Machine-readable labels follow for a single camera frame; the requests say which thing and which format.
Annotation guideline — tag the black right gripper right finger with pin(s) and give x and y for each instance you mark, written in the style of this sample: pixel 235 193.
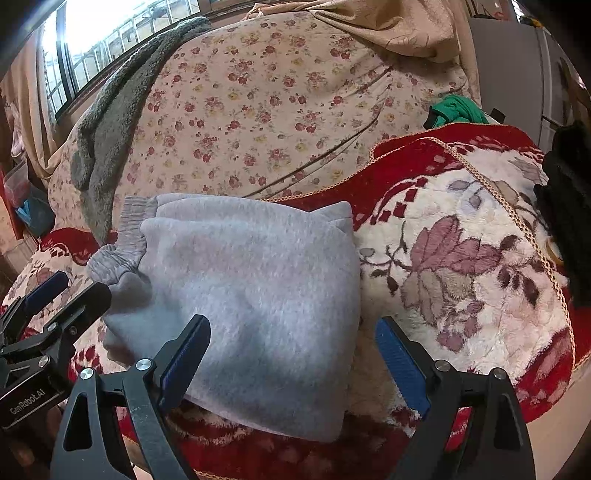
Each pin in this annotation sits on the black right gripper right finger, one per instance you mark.
pixel 471 425

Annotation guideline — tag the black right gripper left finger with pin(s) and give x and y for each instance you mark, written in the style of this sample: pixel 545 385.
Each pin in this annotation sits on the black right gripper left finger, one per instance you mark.
pixel 89 444

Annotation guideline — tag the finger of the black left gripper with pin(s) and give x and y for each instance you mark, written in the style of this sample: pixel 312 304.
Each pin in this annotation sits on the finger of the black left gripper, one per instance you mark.
pixel 59 334
pixel 37 295

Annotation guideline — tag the light grey fleece pants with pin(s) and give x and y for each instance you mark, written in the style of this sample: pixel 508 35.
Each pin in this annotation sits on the light grey fleece pants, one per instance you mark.
pixel 279 285

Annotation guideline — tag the blue bag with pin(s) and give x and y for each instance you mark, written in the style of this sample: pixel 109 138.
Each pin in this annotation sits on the blue bag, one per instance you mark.
pixel 37 215

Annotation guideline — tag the grey-green fleece cardigan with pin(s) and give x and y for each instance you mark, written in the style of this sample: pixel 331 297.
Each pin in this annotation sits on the grey-green fleece cardigan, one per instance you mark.
pixel 105 132

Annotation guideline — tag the red white floral blanket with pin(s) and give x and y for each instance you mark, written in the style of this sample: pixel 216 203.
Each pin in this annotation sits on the red white floral blanket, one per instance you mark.
pixel 452 246

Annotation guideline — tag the window with metal bars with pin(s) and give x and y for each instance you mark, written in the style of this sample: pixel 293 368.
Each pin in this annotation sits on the window with metal bars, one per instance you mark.
pixel 81 39

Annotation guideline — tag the pink floral bed sheet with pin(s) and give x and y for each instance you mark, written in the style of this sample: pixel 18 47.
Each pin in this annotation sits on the pink floral bed sheet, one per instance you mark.
pixel 266 107

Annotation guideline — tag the green cloth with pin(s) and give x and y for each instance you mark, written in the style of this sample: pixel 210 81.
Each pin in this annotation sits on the green cloth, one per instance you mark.
pixel 454 109

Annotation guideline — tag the beige curtain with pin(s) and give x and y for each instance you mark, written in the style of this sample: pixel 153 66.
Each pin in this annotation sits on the beige curtain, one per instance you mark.
pixel 435 30

